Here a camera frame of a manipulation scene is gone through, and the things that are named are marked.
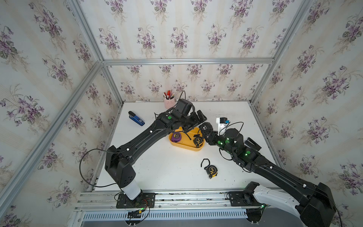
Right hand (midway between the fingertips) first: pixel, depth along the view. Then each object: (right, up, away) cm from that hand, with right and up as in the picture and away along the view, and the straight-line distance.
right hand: (204, 131), depth 74 cm
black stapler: (+35, -11, +19) cm, 41 cm away
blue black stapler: (-48, +6, +33) cm, 58 cm away
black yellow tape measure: (-1, -8, +19) cm, 21 cm away
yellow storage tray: (-9, -10, +21) cm, 25 cm away
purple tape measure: (-16, -7, +21) cm, 27 cm away
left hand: (0, +5, 0) cm, 5 cm away
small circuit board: (-37, -42, -3) cm, 56 cm away
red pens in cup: (-23, +24, +39) cm, 51 cm away
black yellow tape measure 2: (+5, -24, +7) cm, 25 cm away
